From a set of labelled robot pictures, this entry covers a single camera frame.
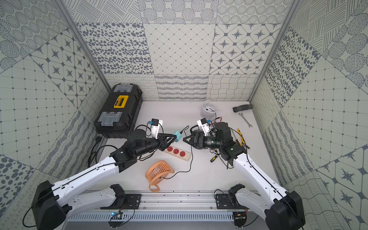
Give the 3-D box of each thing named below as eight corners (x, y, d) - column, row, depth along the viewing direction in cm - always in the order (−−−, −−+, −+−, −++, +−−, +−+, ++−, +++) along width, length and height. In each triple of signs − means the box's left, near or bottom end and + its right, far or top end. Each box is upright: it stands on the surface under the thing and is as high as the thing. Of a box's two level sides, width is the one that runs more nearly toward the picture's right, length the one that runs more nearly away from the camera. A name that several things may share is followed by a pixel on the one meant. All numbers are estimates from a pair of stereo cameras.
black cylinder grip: (234, 113, 116) (236, 110, 112) (232, 109, 119) (233, 105, 115) (252, 111, 118) (254, 107, 114) (249, 106, 121) (251, 103, 117)
